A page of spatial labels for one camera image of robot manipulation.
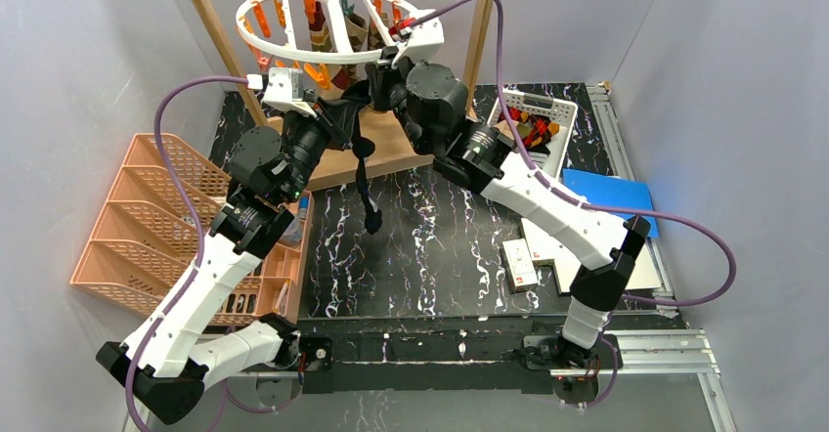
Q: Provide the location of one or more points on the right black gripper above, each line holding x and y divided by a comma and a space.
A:
383, 84

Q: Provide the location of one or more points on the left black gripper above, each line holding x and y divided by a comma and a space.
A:
334, 122

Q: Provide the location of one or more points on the yellow-orange clothes peg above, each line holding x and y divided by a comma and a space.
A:
319, 73

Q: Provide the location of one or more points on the black sock with blue print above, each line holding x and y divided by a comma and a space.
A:
358, 97

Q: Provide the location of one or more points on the white round clip hanger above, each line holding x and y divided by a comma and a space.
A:
278, 29

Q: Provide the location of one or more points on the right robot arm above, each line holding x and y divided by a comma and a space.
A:
427, 101

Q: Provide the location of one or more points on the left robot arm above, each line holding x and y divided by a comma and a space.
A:
207, 280

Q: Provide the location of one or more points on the striped sock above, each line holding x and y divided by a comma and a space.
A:
318, 29

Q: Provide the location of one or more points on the blue grey stamp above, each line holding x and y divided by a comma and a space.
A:
303, 206

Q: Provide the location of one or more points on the white perforated laundry basket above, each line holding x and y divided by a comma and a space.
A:
550, 158

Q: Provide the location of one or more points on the peach mesh file organizer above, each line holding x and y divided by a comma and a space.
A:
144, 238

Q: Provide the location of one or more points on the small white red box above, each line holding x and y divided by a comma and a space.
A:
520, 271

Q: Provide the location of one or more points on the blue folder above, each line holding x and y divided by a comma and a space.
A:
608, 190

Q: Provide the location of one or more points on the white flat board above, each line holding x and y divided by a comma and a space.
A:
547, 252

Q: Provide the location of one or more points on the wooden hanger rack frame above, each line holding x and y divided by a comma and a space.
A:
393, 152

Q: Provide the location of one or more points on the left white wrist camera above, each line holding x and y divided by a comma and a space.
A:
284, 89

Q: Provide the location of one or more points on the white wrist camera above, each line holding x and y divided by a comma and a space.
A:
284, 89
418, 38

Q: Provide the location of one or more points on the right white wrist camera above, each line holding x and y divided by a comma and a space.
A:
418, 38

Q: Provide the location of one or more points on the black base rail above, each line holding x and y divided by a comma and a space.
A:
446, 354

